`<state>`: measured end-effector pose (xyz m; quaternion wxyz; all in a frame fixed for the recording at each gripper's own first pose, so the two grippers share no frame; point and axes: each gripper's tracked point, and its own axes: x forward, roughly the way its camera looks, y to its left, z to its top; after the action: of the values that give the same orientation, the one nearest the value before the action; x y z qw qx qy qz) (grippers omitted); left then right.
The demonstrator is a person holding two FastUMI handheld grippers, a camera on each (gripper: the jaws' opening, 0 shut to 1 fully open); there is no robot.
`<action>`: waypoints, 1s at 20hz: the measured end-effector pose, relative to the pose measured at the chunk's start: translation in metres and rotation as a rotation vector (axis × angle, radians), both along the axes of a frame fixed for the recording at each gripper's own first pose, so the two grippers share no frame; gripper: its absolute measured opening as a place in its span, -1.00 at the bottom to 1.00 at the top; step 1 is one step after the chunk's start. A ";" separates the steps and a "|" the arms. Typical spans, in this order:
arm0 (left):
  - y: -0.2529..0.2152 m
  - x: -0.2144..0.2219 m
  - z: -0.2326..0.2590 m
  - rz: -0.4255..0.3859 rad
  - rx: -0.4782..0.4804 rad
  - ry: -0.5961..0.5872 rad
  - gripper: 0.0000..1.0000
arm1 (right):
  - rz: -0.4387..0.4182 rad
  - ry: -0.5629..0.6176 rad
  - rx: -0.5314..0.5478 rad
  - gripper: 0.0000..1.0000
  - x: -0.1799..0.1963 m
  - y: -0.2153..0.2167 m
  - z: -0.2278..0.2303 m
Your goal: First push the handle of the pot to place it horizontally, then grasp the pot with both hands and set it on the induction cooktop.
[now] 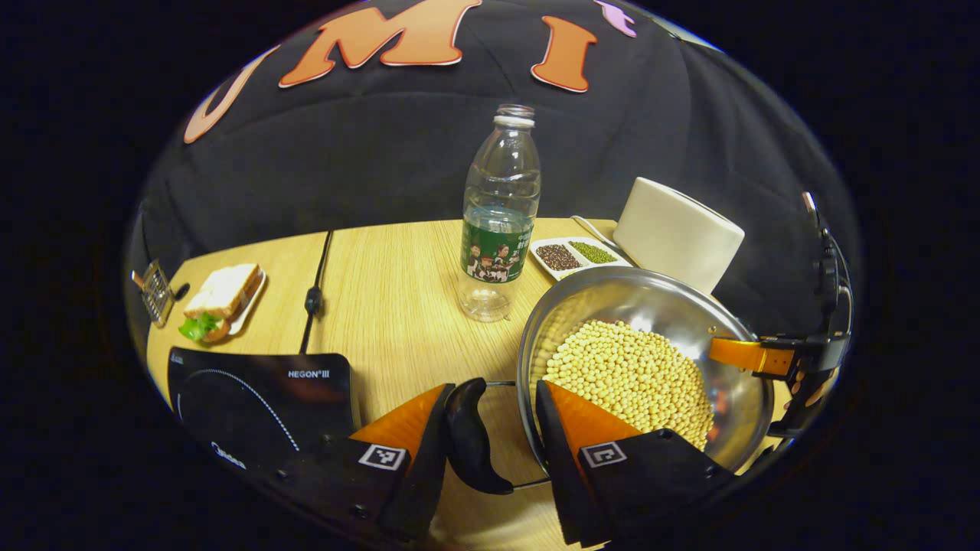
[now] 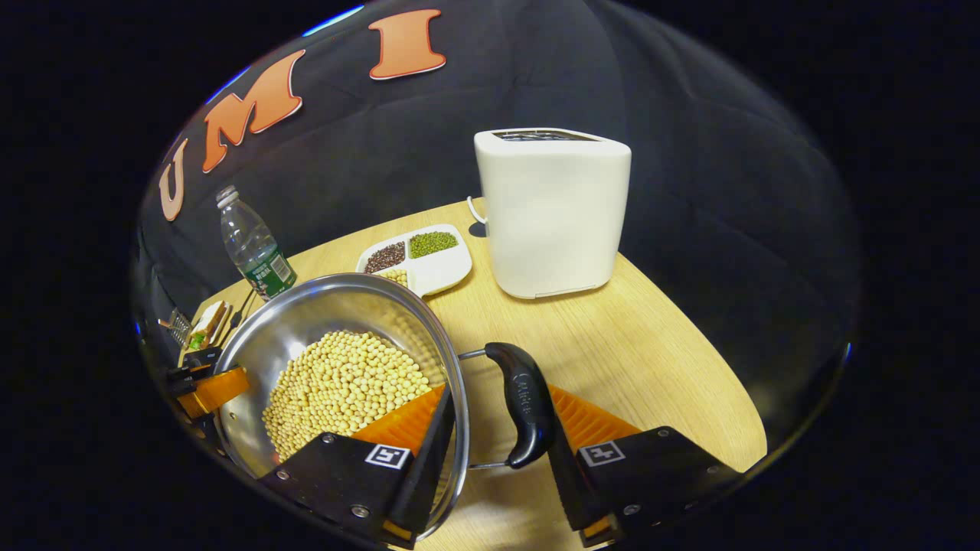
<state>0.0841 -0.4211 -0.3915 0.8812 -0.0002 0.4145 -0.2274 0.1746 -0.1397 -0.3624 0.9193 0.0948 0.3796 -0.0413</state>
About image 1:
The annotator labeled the black power cable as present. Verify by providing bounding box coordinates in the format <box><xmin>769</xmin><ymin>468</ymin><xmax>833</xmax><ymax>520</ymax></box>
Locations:
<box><xmin>298</xmin><ymin>230</ymin><xmax>335</xmax><ymax>355</ymax></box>

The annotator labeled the pile of yellow soybeans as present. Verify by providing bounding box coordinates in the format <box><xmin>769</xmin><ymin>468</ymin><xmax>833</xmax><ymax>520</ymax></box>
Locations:
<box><xmin>542</xmin><ymin>320</ymin><xmax>715</xmax><ymax>452</ymax></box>

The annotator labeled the black induction cooktop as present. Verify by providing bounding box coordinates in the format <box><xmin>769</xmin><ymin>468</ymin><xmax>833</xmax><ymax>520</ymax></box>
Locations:
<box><xmin>167</xmin><ymin>347</ymin><xmax>361</xmax><ymax>477</ymax></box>

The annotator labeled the white spoon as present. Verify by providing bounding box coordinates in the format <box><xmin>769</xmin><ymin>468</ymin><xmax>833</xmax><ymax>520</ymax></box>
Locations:
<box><xmin>570</xmin><ymin>215</ymin><xmax>622</xmax><ymax>250</ymax></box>

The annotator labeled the steel pot with black handles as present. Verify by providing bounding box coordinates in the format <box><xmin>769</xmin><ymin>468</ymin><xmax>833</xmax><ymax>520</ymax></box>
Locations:
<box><xmin>444</xmin><ymin>266</ymin><xmax>776</xmax><ymax>495</ymax></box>

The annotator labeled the white toaster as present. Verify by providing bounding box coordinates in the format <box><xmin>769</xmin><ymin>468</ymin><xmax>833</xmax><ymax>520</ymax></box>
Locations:
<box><xmin>612</xmin><ymin>177</ymin><xmax>746</xmax><ymax>296</ymax></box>

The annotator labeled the white divided bean plate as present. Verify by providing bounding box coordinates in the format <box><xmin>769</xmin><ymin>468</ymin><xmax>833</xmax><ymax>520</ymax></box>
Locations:
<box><xmin>529</xmin><ymin>236</ymin><xmax>633</xmax><ymax>282</ymax></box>

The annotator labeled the small white sandwich plate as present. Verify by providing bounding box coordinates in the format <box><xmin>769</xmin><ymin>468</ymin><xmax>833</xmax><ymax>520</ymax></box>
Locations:
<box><xmin>227</xmin><ymin>268</ymin><xmax>269</xmax><ymax>338</ymax></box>

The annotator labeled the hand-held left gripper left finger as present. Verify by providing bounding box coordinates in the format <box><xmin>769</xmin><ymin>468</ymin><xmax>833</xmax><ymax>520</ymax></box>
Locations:
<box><xmin>276</xmin><ymin>383</ymin><xmax>457</xmax><ymax>545</ymax></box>

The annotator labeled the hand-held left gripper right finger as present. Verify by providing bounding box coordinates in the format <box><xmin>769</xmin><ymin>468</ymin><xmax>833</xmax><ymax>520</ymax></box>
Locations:
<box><xmin>534</xmin><ymin>380</ymin><xmax>740</xmax><ymax>548</ymax></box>

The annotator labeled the clear glass holder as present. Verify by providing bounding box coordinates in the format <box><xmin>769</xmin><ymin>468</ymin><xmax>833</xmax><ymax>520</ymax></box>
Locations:
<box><xmin>130</xmin><ymin>259</ymin><xmax>176</xmax><ymax>329</ymax></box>

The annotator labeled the sandwich with lettuce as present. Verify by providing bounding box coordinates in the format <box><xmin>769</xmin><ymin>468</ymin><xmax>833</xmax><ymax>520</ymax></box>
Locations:
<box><xmin>178</xmin><ymin>263</ymin><xmax>263</xmax><ymax>344</ymax></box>

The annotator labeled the clear plastic water bottle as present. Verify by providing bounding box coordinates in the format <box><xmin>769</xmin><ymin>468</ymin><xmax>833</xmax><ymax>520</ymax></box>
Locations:
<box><xmin>457</xmin><ymin>104</ymin><xmax>542</xmax><ymax>323</ymax></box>

